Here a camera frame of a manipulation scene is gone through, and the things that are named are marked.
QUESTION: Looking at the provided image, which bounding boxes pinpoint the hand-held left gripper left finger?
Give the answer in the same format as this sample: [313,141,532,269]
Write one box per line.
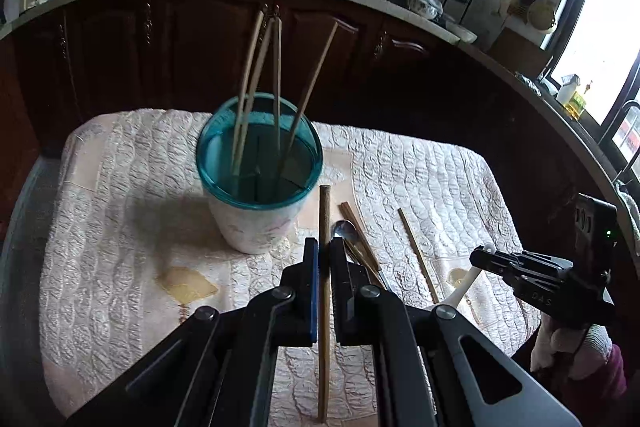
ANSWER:
[65,237,320,427]

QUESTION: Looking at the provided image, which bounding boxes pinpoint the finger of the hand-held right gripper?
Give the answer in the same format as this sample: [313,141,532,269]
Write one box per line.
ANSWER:
[482,258,527,289]
[470,245,525,264]

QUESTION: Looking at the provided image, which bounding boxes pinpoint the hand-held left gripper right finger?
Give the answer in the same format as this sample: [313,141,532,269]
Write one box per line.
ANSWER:
[329,237,584,427]

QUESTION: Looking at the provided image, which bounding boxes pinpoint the white ceramic spoon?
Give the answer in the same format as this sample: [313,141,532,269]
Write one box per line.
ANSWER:
[439,243,497,309]

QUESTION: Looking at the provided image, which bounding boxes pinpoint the metal spoon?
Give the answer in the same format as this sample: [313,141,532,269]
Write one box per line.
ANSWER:
[331,220,390,292]

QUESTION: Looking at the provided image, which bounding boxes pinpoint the brown wooden chopstick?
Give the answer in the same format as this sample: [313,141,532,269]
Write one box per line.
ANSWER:
[339,204,376,273]
[398,208,440,305]
[318,185,332,424]
[345,202,385,272]

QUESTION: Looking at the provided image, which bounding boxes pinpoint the white floral utensil holder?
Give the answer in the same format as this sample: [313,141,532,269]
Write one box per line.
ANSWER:
[196,93,325,255]

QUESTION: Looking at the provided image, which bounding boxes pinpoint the light wooden chopstick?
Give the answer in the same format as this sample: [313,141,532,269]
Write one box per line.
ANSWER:
[277,20,340,176]
[234,18,275,170]
[272,7,284,168]
[231,8,266,173]

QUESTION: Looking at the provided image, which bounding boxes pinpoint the person's right forearm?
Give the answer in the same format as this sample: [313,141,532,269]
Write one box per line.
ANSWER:
[565,341,629,409]

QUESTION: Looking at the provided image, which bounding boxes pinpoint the person's right hand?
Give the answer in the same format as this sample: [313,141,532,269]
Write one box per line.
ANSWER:
[530,317,614,381]

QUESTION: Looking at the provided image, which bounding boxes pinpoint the black kitchen faucet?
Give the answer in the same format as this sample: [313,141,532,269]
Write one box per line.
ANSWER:
[597,99,640,168]

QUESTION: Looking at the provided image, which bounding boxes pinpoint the yellow dish soap bottle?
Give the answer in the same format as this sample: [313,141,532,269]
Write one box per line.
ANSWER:
[568,82,591,120]

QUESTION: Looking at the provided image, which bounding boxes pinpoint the white soap bottle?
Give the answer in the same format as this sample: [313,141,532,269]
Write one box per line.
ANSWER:
[556,74,581,106]

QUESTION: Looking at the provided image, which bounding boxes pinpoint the wooden cutting board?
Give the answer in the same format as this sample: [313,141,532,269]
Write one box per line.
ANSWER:
[487,27,554,78]

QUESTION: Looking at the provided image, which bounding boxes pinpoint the pink quilted tablecloth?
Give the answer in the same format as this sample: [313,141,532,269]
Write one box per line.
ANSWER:
[39,108,544,427]

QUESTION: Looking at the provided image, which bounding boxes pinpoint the window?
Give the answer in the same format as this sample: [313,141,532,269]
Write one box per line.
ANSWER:
[550,0,640,168]

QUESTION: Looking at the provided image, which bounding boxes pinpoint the dark wooden base cabinets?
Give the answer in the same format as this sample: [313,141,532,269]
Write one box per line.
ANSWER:
[0,0,603,258]

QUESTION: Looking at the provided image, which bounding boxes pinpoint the wall utensil holder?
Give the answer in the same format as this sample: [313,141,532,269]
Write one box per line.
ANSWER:
[510,0,542,23]

